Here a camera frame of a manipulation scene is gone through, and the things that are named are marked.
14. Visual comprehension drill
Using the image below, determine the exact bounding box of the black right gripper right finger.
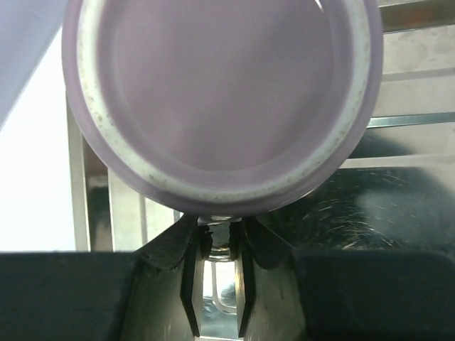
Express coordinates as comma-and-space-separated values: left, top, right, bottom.
230, 217, 454, 340

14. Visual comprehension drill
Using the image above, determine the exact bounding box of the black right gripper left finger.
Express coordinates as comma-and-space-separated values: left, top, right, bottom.
1, 215, 200, 340

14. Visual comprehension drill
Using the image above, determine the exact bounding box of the purple mug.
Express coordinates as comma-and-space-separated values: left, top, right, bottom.
62, 1, 383, 223

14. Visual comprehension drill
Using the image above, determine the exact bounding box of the metal serving tray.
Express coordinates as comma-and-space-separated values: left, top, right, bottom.
65, 0, 455, 341

